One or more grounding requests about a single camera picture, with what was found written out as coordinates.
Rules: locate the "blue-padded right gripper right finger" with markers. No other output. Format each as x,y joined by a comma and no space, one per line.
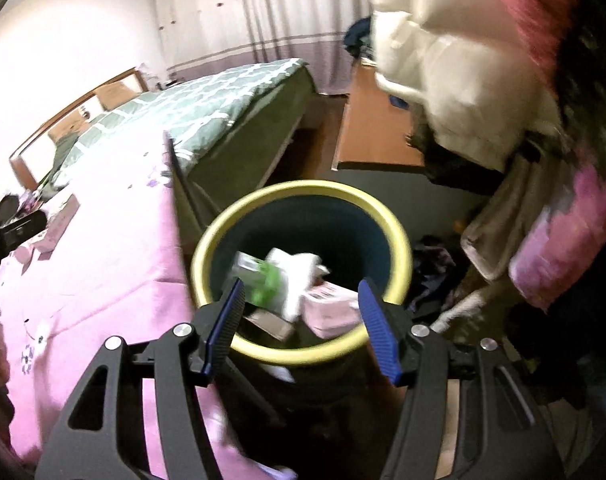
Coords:
386,325

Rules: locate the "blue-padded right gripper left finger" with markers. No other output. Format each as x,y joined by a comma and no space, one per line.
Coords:
216,324

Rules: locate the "clear green-label plastic bottle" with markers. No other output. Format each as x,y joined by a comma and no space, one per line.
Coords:
263,281

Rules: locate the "pink red small carton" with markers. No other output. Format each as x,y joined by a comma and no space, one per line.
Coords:
330,310

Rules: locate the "white tissue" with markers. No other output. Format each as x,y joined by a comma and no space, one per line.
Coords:
300,272

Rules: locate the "yellow-rimmed dark trash bin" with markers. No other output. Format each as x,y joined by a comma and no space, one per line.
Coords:
302,248

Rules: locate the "brown cardboard tray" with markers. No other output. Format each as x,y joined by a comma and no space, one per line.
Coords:
59,217

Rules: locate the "pink floral tablecloth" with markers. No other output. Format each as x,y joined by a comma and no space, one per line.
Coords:
99,338

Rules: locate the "brown square pillow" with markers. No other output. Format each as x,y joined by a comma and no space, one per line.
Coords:
115,94
75,122

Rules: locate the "green plaid bed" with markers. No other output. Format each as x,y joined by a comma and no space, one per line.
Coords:
229,130

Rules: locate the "orange wooden desk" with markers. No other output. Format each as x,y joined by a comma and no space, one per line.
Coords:
373,131

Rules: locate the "pile of dark clothes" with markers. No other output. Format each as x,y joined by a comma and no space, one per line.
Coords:
357,40

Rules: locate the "cream puffer jacket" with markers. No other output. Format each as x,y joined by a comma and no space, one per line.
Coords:
462,63

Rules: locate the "pink white striped curtain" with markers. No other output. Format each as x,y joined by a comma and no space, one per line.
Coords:
204,37

